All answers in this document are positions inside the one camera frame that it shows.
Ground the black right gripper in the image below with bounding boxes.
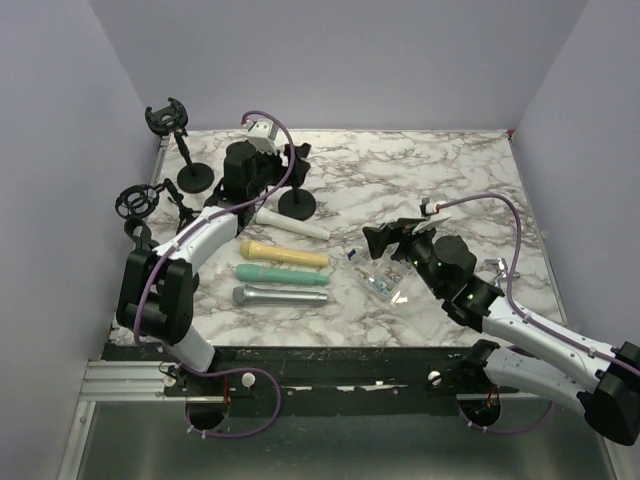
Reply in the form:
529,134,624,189
364,217,446,296

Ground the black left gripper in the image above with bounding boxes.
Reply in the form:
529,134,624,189
248,144,310,199

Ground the white microphone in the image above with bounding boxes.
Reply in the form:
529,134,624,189
255,208,331,241

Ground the beige microphone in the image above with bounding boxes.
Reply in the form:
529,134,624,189
239,240,329,268

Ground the black shock-mount round-base stand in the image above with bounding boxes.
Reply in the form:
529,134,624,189
144,97,215,194

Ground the green microphone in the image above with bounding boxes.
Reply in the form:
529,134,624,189
235,264,330,286

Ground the grey microphone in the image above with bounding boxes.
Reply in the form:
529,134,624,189
232,285,328,306

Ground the black tripod microphone stand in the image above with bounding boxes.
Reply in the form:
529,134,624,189
114,178,200,233

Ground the black clip microphone stand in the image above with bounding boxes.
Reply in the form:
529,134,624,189
124,218,158,251

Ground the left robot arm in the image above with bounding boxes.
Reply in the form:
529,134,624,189
115,140,288,395

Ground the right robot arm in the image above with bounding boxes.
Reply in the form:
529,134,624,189
363,218,639,446

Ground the clear screw organizer box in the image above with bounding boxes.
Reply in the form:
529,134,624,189
345,246,445,344

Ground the silver metal faucet part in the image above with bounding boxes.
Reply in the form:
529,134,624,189
484,258,520,288

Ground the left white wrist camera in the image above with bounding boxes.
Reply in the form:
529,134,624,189
245,119,279,155

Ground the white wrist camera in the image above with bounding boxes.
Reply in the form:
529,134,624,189
245,119,279,155
411,197,451,235

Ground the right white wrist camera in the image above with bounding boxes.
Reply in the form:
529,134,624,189
411,197,451,235

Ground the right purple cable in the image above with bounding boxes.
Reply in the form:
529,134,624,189
434,193,640,435

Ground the aluminium frame rail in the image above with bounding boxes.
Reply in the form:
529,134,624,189
80,361,176,402

